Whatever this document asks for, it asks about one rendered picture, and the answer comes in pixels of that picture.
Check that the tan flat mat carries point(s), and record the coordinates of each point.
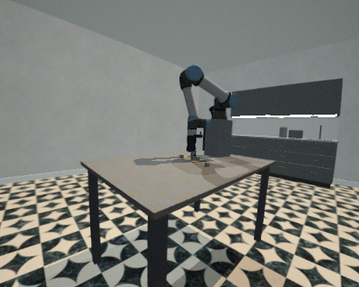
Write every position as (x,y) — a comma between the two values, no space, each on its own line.
(190,160)

